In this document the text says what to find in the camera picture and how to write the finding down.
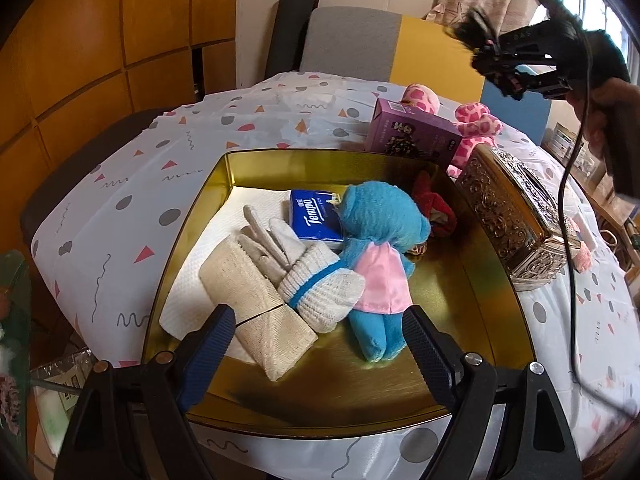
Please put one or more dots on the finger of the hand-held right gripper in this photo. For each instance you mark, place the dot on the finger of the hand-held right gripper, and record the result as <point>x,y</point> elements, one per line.
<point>520,62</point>
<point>540,87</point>

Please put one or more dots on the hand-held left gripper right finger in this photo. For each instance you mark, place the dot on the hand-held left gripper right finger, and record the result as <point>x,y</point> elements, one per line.
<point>425,355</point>

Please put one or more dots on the white cotton gloves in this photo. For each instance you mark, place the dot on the white cotton gloves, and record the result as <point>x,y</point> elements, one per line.
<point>280,235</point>

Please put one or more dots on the light blue printed tablecloth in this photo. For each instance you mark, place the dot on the light blue printed tablecloth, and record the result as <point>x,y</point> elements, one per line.
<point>150,160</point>

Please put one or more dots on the pink striped soft toy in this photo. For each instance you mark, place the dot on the pink striped soft toy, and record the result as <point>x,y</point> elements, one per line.
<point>582,259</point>

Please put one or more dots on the blue chair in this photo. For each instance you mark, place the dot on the blue chair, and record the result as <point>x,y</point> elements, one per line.
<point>520,115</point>

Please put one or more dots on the person's right hand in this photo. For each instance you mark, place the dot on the person's right hand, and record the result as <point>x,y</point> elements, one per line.
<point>600,115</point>

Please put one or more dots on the purple cardboard box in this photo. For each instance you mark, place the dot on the purple cardboard box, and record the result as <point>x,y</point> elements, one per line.
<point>400,130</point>

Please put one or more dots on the white work glove blue stripe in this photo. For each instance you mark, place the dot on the white work glove blue stripe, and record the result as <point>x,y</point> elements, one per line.
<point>325,300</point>

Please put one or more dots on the pink chequered plush toy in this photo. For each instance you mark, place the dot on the pink chequered plush toy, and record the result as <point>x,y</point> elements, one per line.
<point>475,120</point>

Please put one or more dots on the clear plastic bag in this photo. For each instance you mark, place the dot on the clear plastic bag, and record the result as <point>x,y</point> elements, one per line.
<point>60,390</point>

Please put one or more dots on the gold metal tray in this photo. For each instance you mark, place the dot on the gold metal tray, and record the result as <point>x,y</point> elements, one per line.
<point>325,390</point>

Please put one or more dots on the blue plush doll pink dress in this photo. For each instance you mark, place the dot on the blue plush doll pink dress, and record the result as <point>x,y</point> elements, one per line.
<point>380,215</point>

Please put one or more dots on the grey chair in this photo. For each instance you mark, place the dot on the grey chair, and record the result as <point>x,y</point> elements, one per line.
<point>350,40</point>

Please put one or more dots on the red plush doll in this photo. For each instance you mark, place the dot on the red plush doll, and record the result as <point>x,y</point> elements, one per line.
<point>440,205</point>

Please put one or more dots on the brown curly scrunchie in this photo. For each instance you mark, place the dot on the brown curly scrunchie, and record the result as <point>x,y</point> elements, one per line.
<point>417,250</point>

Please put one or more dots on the beige bandage roll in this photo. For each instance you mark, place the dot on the beige bandage roll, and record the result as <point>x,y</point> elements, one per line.
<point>235,275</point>

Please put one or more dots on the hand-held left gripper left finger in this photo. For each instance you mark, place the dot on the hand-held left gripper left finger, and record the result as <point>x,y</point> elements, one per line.
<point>210,355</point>

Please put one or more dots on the black braided wig coloured beads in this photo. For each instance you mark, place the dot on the black braided wig coloured beads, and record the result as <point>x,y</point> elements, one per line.
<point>467,30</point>

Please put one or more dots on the ornate silver box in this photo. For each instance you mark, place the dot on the ornate silver box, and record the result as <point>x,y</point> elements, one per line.
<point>505,210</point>

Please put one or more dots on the white paper towel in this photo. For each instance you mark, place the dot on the white paper towel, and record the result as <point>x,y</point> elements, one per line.
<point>220,220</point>

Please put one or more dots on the black chair back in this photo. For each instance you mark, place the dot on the black chair back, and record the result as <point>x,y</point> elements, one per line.
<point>290,30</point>

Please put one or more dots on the blue tissue packet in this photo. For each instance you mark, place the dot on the blue tissue packet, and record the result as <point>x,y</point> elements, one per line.
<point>312,215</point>

